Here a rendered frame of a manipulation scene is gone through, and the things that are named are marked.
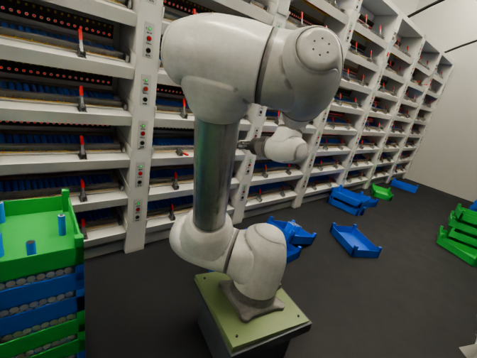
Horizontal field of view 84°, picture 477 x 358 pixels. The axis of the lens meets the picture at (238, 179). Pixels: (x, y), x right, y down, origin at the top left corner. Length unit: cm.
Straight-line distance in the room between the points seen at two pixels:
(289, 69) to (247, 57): 7
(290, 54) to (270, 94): 7
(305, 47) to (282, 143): 60
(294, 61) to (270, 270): 62
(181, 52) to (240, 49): 10
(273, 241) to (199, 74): 54
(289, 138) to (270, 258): 43
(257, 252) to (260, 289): 13
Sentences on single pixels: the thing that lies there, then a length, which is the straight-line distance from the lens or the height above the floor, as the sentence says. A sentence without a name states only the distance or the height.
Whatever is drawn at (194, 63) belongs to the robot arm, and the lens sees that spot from 49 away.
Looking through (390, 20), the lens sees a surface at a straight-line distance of 286.
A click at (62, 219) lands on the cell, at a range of 90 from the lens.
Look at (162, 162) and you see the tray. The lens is 133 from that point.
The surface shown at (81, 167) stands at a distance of 123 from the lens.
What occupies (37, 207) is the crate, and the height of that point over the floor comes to 42.
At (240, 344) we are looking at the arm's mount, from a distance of 89.
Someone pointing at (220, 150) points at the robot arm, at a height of 76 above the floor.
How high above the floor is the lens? 91
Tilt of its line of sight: 20 degrees down
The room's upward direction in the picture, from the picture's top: 11 degrees clockwise
